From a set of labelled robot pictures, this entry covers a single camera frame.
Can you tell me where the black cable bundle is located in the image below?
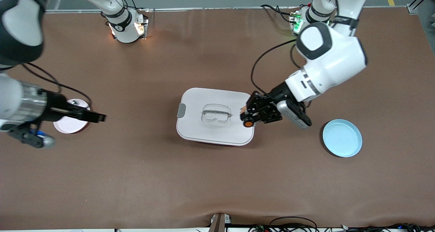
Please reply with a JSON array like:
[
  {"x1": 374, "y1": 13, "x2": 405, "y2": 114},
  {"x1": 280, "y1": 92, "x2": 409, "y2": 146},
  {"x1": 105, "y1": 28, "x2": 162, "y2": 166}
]
[{"x1": 248, "y1": 223, "x2": 435, "y2": 232}]

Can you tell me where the black arm base cable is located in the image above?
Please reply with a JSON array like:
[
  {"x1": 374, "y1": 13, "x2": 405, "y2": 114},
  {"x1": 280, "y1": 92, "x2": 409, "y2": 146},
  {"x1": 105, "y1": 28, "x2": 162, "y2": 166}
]
[{"x1": 261, "y1": 4, "x2": 303, "y2": 23}]

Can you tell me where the orange push button switch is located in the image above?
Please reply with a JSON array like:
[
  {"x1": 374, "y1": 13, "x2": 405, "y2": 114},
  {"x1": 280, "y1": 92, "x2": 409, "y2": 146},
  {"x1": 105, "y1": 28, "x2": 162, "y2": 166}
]
[{"x1": 240, "y1": 105, "x2": 255, "y2": 128}]

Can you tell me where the black looped cable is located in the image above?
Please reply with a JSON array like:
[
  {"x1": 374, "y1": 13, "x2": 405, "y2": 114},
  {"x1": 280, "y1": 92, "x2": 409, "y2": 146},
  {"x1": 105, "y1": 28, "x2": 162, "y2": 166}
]
[{"x1": 269, "y1": 216, "x2": 318, "y2": 232}]

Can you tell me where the light blue round plate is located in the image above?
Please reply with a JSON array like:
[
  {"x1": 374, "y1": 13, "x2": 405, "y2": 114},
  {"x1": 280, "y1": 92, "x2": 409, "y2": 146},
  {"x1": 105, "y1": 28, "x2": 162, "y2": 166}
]
[{"x1": 322, "y1": 119, "x2": 363, "y2": 158}]

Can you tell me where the translucent box lid handle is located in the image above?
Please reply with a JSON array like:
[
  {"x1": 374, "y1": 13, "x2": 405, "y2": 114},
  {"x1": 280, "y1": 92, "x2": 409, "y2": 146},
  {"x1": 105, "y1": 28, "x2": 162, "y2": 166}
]
[{"x1": 202, "y1": 104, "x2": 232, "y2": 126}]

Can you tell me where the aluminium frame profile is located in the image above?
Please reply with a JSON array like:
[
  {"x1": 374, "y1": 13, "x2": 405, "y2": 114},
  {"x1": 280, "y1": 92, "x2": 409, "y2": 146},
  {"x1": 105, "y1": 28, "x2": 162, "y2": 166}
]
[{"x1": 407, "y1": 0, "x2": 431, "y2": 14}]

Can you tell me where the white lidded plastic box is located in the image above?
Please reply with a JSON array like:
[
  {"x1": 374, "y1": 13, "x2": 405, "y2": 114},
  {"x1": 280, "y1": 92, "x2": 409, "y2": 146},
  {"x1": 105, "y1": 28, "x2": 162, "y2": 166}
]
[{"x1": 176, "y1": 87, "x2": 255, "y2": 146}]

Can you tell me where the brown table edge bracket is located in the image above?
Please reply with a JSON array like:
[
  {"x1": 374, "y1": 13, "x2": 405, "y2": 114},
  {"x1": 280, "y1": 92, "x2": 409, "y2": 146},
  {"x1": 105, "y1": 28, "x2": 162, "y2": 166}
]
[{"x1": 209, "y1": 213, "x2": 231, "y2": 232}]

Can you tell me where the pink round plate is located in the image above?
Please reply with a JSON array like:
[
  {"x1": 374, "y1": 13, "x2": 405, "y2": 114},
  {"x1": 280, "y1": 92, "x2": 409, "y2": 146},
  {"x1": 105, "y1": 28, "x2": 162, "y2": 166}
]
[{"x1": 53, "y1": 99, "x2": 91, "y2": 134}]

